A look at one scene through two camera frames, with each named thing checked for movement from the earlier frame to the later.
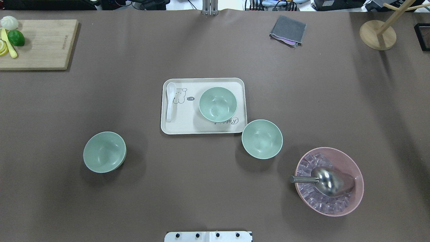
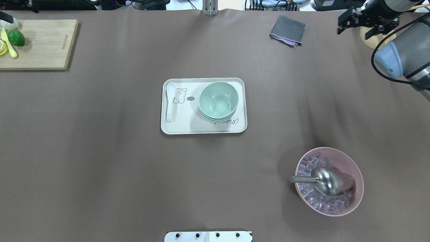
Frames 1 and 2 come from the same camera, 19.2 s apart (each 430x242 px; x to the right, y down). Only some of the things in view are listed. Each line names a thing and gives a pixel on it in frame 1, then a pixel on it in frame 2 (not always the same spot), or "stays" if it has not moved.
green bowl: x=262 y=138 -> x=218 y=101
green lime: x=16 y=38 stays
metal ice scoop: x=329 y=182 stays
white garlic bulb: x=9 y=23 stays
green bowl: x=104 y=152 -> x=218 y=112
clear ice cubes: x=322 y=203 stays
